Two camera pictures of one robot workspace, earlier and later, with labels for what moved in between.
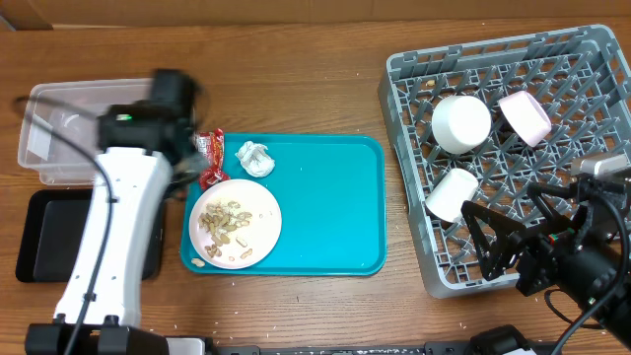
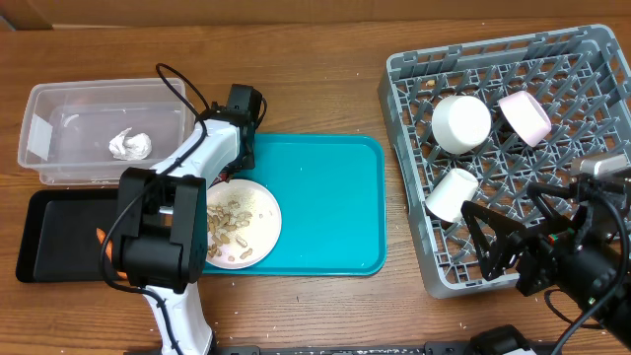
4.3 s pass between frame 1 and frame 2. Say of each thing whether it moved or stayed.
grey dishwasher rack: stayed
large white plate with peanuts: stayed
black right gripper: stayed
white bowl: stayed
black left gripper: moved
